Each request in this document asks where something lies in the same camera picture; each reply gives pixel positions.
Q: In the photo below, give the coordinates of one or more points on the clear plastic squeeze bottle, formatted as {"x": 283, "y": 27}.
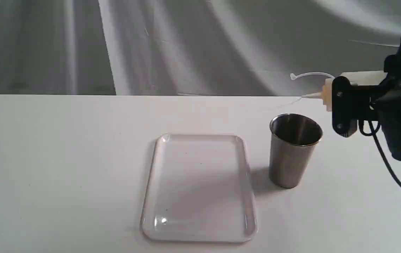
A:
{"x": 355, "y": 78}

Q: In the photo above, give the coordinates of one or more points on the stainless steel cup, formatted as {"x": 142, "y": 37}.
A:
{"x": 293, "y": 140}

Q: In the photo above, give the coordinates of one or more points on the white rectangular plastic tray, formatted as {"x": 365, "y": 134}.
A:
{"x": 199, "y": 190}

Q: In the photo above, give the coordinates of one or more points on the grey fabric backdrop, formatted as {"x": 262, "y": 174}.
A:
{"x": 190, "y": 47}

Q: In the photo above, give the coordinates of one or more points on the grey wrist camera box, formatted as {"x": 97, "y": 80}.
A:
{"x": 351, "y": 107}

